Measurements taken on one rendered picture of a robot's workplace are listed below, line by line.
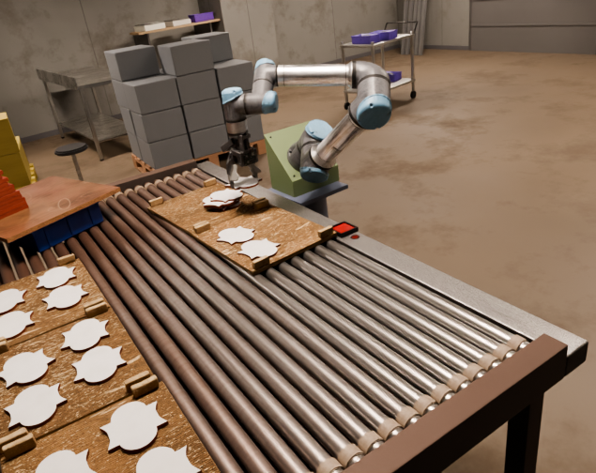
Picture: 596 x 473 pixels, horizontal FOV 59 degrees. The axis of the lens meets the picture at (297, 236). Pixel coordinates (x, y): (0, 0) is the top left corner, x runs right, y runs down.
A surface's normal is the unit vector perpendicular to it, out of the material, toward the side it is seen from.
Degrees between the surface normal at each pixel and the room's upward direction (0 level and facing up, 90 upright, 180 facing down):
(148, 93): 90
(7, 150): 90
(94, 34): 90
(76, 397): 0
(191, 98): 90
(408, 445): 0
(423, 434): 0
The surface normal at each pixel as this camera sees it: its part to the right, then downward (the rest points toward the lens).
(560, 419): -0.12, -0.89
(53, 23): 0.59, 0.29
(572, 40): -0.80, 0.36
